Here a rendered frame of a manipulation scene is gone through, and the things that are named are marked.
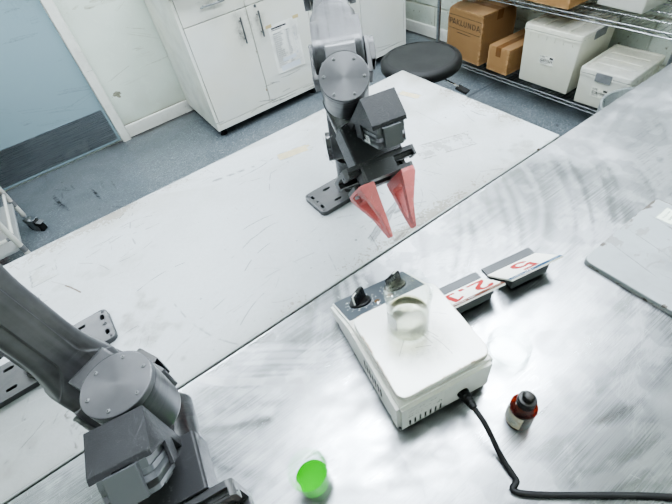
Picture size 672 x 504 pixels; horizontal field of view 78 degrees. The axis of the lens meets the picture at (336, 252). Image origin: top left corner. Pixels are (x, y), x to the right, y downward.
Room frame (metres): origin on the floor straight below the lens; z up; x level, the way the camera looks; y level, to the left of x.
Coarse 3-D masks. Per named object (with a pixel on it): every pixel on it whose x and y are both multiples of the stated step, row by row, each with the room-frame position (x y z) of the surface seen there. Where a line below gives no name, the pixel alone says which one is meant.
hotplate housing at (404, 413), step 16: (336, 320) 0.34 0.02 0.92; (352, 320) 0.30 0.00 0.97; (352, 336) 0.28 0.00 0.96; (368, 352) 0.25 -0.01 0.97; (368, 368) 0.24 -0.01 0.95; (480, 368) 0.21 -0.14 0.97; (384, 384) 0.21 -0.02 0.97; (448, 384) 0.19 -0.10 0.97; (464, 384) 0.20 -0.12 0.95; (480, 384) 0.21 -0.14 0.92; (384, 400) 0.20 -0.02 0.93; (400, 400) 0.19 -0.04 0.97; (416, 400) 0.18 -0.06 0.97; (432, 400) 0.18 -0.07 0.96; (448, 400) 0.19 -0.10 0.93; (464, 400) 0.19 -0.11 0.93; (400, 416) 0.18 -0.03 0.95; (416, 416) 0.18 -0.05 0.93
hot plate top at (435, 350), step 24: (384, 312) 0.29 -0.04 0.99; (432, 312) 0.28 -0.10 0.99; (456, 312) 0.27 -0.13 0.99; (360, 336) 0.27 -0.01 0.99; (384, 336) 0.26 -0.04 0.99; (432, 336) 0.25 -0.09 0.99; (456, 336) 0.24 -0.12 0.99; (384, 360) 0.23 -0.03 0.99; (408, 360) 0.22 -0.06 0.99; (432, 360) 0.22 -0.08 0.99; (456, 360) 0.21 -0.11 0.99; (480, 360) 0.21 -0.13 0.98; (408, 384) 0.19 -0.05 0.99; (432, 384) 0.19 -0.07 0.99
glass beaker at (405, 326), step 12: (396, 276) 0.29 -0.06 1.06; (408, 276) 0.29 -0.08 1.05; (420, 276) 0.28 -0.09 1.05; (384, 288) 0.27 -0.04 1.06; (396, 288) 0.29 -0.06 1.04; (408, 288) 0.29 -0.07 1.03; (420, 288) 0.28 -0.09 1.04; (432, 288) 0.26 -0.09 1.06; (396, 312) 0.25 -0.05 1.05; (408, 312) 0.24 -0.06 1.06; (420, 312) 0.24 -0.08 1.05; (396, 324) 0.25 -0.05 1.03; (408, 324) 0.24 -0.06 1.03; (420, 324) 0.24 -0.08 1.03; (396, 336) 0.25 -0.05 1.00; (408, 336) 0.24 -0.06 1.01; (420, 336) 0.24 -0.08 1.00
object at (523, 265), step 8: (536, 256) 0.38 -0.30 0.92; (544, 256) 0.37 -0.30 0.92; (552, 256) 0.36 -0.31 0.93; (520, 264) 0.37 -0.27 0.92; (528, 264) 0.36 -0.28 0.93; (536, 264) 0.36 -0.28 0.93; (496, 272) 0.37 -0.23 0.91; (504, 272) 0.36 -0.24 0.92; (512, 272) 0.36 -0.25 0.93; (520, 272) 0.35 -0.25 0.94
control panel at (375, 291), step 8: (400, 272) 0.39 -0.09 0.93; (384, 280) 0.38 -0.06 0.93; (368, 288) 0.37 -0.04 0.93; (376, 288) 0.37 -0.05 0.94; (376, 296) 0.34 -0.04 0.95; (336, 304) 0.36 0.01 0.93; (344, 304) 0.35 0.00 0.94; (368, 304) 0.33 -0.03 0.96; (376, 304) 0.32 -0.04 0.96; (344, 312) 0.33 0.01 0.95; (352, 312) 0.32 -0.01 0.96; (360, 312) 0.32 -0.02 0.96
